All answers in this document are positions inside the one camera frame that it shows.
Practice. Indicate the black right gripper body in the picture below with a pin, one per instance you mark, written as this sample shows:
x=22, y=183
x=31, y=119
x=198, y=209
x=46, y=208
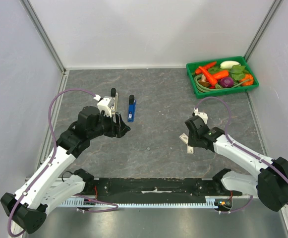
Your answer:
x=192, y=140

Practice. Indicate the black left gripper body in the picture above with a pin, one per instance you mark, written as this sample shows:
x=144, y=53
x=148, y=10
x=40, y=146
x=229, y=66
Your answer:
x=110, y=130

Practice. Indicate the blue and black stapler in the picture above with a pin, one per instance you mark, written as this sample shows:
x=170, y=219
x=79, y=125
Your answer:
x=131, y=108

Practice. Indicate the beige and black stapler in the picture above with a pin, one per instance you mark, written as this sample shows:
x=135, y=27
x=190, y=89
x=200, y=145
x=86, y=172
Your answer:
x=114, y=95

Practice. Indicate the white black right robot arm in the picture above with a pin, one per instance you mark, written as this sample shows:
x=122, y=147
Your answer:
x=267, y=178

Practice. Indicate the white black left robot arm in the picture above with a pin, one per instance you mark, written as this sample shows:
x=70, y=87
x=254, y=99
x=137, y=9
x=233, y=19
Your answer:
x=30, y=205

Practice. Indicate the white staple box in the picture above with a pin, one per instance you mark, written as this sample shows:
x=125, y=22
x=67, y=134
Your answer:
x=184, y=138
x=190, y=150

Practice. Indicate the green toy long beans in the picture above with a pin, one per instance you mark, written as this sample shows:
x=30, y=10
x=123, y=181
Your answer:
x=215, y=88

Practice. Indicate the brown toy mushroom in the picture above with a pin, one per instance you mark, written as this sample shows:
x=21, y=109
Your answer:
x=203, y=81

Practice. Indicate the orange toy carrot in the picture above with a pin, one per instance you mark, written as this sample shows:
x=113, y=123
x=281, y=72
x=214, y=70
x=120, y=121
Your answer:
x=220, y=75
x=206, y=67
x=211, y=79

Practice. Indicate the purple toy onion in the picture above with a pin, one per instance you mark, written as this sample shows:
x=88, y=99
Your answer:
x=227, y=82

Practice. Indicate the green plastic basket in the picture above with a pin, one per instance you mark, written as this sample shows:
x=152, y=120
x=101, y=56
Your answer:
x=191, y=67

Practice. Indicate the green toy leafy vegetable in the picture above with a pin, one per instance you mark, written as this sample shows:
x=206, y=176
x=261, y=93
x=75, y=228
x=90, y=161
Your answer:
x=238, y=72

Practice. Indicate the small orange toy pumpkin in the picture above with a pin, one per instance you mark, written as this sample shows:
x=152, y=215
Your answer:
x=247, y=80

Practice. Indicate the white toy radish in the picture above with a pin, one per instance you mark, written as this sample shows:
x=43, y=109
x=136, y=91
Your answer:
x=228, y=64

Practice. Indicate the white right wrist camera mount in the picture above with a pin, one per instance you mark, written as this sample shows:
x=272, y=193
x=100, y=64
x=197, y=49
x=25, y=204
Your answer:
x=202, y=115

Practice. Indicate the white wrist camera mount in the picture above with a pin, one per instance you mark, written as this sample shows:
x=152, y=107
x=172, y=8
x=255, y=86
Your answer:
x=202, y=115
x=104, y=104

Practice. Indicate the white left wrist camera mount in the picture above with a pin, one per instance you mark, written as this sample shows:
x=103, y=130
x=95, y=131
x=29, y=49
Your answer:
x=104, y=104

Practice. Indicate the aluminium frame rail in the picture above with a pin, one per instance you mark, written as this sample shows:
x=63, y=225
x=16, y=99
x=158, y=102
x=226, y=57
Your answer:
x=43, y=34

